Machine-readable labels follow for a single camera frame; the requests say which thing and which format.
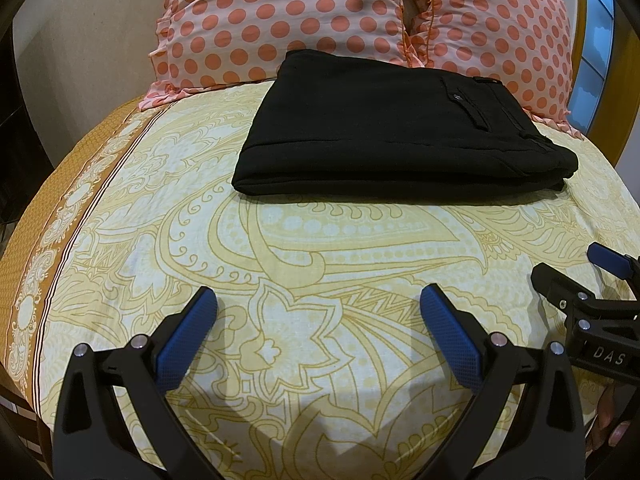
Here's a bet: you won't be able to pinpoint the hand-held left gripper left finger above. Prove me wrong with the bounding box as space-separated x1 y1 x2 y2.
52 285 221 480

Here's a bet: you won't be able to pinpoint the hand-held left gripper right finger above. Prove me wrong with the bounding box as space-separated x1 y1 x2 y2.
419 283 587 480

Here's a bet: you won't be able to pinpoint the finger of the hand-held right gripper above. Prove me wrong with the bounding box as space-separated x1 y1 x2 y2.
586 241 640 306
531 262 640 347

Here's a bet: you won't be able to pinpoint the black pants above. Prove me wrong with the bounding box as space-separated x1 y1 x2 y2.
231 49 580 200

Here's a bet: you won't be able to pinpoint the person's right hand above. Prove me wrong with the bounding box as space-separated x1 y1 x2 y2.
582 384 639 457

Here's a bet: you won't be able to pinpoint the yellow patterned bed sheet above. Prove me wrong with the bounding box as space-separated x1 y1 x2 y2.
0 79 640 480

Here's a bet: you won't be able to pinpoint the wooden framed window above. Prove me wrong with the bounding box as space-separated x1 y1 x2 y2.
570 0 640 171

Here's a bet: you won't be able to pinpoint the pink polka dot pillow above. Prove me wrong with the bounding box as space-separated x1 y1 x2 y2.
139 0 417 112
399 0 577 133

